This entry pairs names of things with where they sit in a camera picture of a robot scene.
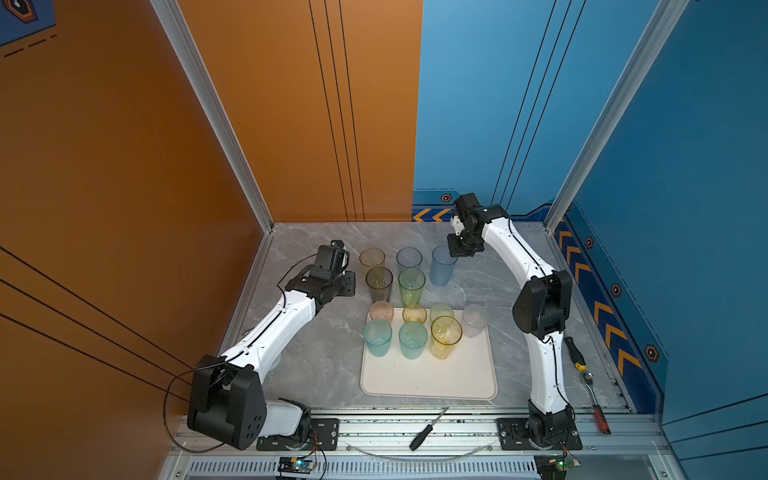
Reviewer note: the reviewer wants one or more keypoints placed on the green circuit board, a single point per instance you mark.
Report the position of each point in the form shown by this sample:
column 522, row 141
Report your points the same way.
column 554, row 468
column 300, row 468

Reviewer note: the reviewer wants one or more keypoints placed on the black handled screwdriver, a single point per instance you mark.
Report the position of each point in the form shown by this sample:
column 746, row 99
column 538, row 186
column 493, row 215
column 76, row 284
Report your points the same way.
column 426, row 431

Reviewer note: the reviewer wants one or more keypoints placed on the amber tall glass back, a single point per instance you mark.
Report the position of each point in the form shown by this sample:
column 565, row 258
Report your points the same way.
column 372, row 258

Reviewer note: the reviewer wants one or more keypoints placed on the teal tall glass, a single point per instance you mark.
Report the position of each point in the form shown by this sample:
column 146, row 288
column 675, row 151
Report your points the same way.
column 377, row 334
column 412, row 338

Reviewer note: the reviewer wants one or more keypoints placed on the yellow black screwdriver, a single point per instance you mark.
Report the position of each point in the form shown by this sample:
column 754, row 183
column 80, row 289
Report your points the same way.
column 577, row 358

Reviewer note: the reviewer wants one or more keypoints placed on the aluminium front rail frame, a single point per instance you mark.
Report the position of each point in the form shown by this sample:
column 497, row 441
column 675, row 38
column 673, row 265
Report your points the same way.
column 433, row 443

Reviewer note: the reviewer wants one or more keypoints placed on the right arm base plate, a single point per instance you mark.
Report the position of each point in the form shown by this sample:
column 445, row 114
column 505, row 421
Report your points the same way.
column 514, row 434

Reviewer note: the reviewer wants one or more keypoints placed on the green short glass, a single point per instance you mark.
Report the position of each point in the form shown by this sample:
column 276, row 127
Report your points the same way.
column 440, row 310

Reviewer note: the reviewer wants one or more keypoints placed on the pink short glass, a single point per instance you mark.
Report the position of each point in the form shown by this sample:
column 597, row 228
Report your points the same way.
column 381, row 310

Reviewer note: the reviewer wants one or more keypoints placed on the teal tall glass back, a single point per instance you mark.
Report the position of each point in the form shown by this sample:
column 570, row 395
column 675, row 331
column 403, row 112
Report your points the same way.
column 412, row 338

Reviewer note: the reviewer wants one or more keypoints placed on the yellow tall glass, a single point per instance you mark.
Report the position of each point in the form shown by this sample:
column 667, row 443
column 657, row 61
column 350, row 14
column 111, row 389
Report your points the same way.
column 446, row 332

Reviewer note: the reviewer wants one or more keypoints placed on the blue tall glass back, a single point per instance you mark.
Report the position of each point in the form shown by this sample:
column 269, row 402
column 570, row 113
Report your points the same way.
column 442, row 266

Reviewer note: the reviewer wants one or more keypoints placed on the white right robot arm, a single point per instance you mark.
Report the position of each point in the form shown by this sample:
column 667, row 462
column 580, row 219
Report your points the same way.
column 540, row 312

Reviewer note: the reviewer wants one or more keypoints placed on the left green circuit board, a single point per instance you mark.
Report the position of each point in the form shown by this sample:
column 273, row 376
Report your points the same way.
column 300, row 468

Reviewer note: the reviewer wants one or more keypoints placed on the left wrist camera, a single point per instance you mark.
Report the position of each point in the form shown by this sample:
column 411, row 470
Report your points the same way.
column 331, row 261

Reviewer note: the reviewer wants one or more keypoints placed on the red handled ratchet wrench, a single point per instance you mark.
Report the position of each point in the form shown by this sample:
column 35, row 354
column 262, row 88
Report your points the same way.
column 603, row 426

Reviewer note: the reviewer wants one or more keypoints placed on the green tall glass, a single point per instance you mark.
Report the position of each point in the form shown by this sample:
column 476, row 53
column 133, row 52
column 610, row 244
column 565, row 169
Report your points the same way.
column 411, row 283

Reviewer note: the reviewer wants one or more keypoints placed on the grey-blue tall glass back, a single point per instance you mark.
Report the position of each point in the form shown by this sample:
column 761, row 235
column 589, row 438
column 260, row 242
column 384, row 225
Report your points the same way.
column 409, row 258

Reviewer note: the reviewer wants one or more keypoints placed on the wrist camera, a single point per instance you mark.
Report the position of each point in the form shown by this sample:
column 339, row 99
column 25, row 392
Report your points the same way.
column 331, row 261
column 457, row 225

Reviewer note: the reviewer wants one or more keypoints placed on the cream rectangular tray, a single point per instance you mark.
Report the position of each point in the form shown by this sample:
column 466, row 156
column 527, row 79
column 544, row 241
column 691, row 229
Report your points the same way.
column 468, row 374

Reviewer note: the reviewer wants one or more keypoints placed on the yellow short glass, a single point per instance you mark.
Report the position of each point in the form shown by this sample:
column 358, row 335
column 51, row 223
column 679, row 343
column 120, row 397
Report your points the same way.
column 414, row 313

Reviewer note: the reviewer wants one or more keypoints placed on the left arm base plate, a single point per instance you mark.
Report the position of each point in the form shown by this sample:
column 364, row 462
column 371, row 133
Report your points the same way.
column 316, row 431

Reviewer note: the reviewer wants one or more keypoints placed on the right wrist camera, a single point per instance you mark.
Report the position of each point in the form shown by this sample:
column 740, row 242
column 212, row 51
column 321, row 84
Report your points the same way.
column 457, row 225

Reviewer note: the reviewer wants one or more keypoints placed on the dark smoky tall glass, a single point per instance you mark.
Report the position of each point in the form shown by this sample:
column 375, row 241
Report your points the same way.
column 379, row 281

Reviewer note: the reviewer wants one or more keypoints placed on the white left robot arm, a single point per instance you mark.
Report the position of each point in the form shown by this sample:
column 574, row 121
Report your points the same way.
column 227, row 401

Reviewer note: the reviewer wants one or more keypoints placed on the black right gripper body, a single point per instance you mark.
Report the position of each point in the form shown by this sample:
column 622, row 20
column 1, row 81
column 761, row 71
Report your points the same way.
column 463, row 245

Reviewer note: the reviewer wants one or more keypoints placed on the teal tall glass front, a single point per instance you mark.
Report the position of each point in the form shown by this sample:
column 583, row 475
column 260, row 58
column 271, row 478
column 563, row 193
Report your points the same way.
column 377, row 334

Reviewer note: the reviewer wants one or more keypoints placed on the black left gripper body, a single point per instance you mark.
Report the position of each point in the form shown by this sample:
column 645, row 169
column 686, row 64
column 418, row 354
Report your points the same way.
column 344, row 285

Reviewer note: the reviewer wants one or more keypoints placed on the right green circuit board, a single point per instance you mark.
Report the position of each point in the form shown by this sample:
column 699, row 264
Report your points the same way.
column 554, row 468

